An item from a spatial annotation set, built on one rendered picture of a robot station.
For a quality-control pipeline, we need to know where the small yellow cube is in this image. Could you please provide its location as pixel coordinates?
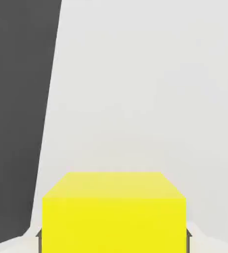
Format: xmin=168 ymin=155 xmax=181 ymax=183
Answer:
xmin=42 ymin=171 xmax=187 ymax=253

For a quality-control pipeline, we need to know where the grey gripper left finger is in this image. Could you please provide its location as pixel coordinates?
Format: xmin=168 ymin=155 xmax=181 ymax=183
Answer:
xmin=0 ymin=222 xmax=43 ymax=253

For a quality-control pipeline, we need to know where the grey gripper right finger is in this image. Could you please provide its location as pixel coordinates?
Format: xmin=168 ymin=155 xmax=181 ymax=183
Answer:
xmin=186 ymin=221 xmax=228 ymax=253

